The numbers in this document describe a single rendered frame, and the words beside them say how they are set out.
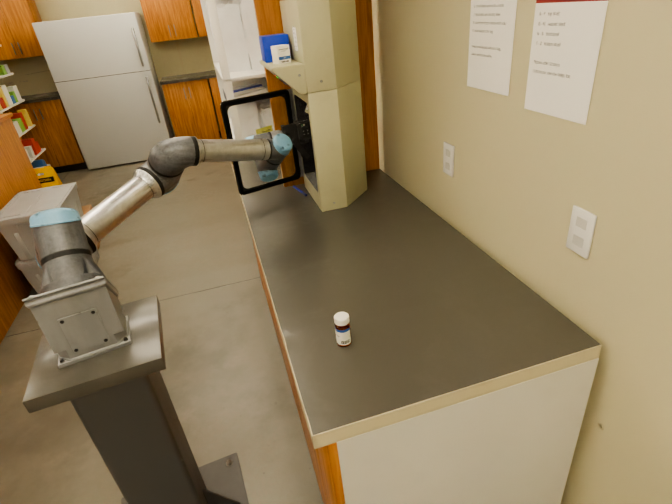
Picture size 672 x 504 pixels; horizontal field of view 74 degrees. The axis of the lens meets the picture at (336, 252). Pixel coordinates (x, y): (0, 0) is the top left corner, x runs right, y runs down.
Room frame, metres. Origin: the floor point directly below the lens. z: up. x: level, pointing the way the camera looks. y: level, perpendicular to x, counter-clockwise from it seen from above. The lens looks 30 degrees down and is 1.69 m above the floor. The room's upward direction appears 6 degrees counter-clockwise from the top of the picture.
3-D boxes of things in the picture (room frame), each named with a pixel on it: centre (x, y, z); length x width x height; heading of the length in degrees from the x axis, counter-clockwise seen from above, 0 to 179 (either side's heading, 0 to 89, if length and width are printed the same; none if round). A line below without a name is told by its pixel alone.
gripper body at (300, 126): (1.80, 0.10, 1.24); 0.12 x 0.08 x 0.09; 103
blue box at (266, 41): (1.89, 0.15, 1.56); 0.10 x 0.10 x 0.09; 13
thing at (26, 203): (3.05, 2.09, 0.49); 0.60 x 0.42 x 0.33; 13
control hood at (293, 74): (1.81, 0.13, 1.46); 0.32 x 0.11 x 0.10; 13
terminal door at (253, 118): (1.90, 0.26, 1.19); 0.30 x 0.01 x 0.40; 119
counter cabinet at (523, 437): (1.67, -0.03, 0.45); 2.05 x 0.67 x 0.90; 13
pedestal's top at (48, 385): (0.98, 0.68, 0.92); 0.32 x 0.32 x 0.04; 19
